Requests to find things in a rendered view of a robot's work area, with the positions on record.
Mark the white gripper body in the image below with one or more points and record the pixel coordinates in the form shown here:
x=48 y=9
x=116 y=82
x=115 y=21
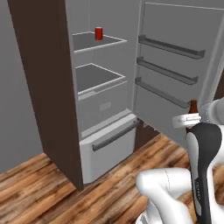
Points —
x=183 y=120

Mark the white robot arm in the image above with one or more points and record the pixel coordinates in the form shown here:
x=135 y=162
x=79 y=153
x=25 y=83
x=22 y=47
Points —
x=163 y=189

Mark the grey fridge door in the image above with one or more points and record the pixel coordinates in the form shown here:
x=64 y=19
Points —
x=175 y=26

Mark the grey fridge shelf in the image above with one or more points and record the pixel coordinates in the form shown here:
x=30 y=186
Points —
x=96 y=76
x=87 y=42

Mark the grey fridge with brown side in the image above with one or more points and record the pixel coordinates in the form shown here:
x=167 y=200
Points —
x=46 y=87

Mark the brown soda bottle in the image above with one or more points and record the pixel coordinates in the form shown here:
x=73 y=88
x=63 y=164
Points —
x=193 y=107

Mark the grey crisper drawer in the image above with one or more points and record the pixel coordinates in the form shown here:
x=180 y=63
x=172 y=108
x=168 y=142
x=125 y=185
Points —
x=102 y=106

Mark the grey freezer drawer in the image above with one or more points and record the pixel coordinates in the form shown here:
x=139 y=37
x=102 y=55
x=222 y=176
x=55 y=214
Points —
x=108 y=160

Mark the red soda can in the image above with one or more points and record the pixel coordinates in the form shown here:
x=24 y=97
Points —
x=99 y=33

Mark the grey door shelf rail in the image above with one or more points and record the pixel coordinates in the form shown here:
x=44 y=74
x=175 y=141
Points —
x=172 y=47
x=160 y=92
x=166 y=71

